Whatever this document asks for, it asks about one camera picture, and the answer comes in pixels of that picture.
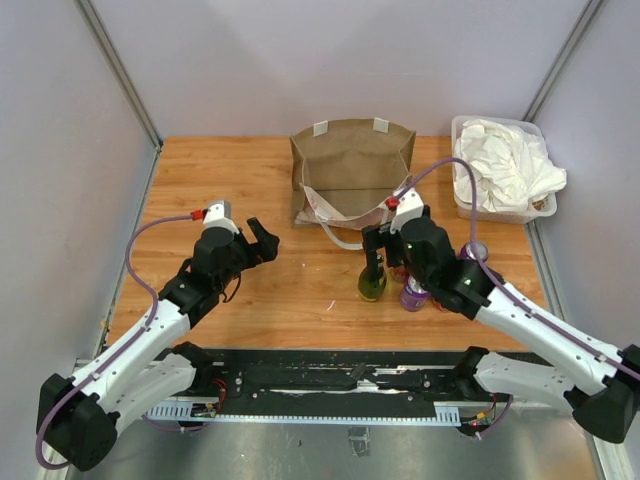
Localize green glass bottle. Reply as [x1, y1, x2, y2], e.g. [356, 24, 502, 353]
[358, 253, 387, 302]

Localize purple fanta can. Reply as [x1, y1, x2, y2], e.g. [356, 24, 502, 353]
[459, 241, 489, 262]
[399, 276, 431, 312]

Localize burlap canvas tote bag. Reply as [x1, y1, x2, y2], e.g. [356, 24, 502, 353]
[289, 117, 416, 251]

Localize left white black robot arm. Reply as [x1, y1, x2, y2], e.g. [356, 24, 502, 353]
[35, 210, 280, 471]

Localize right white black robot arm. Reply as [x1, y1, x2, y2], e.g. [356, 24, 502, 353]
[362, 212, 639, 444]

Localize crumpled white cloth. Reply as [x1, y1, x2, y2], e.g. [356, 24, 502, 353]
[453, 119, 567, 213]

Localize white plastic basket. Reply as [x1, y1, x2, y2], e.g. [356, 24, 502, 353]
[451, 115, 567, 224]

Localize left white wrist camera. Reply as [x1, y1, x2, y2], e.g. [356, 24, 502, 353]
[203, 200, 239, 234]

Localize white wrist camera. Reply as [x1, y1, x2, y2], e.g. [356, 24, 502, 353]
[203, 200, 239, 234]
[390, 188, 424, 234]

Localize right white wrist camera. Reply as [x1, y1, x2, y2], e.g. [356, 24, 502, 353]
[390, 188, 424, 234]

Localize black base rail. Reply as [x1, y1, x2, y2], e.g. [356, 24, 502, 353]
[171, 342, 507, 420]

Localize aluminium frame rails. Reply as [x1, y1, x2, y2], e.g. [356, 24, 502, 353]
[34, 219, 621, 480]

